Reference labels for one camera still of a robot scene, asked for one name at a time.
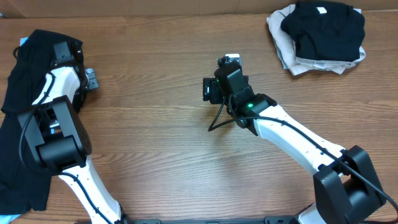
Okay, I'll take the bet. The folded beige garment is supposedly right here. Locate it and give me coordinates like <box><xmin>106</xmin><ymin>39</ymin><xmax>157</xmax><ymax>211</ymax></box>
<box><xmin>266</xmin><ymin>4</ymin><xmax>366</xmax><ymax>76</ymax></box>

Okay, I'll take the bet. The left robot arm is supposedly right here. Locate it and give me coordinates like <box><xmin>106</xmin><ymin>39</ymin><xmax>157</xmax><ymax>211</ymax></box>
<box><xmin>18</xmin><ymin>41</ymin><xmax>130</xmax><ymax>223</ymax></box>

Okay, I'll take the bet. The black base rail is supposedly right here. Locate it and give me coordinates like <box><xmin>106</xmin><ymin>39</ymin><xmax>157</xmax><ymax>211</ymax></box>
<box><xmin>74</xmin><ymin>215</ymin><xmax>299</xmax><ymax>224</ymax></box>

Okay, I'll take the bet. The black t-shirt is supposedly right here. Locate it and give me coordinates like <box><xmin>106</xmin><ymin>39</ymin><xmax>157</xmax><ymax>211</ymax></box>
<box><xmin>0</xmin><ymin>29</ymin><xmax>90</xmax><ymax>215</ymax></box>

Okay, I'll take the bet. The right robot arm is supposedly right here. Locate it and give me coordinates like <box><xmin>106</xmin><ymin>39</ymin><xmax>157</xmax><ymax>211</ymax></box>
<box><xmin>203</xmin><ymin>54</ymin><xmax>387</xmax><ymax>223</ymax></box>

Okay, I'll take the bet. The folded black shirt on pile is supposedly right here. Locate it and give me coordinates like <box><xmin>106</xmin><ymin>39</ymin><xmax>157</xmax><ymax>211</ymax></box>
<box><xmin>280</xmin><ymin>1</ymin><xmax>365</xmax><ymax>62</ymax></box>

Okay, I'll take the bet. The light blue cloth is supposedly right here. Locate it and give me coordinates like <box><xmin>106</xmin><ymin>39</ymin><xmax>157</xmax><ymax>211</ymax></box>
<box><xmin>0</xmin><ymin>36</ymin><xmax>56</xmax><ymax>224</ymax></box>

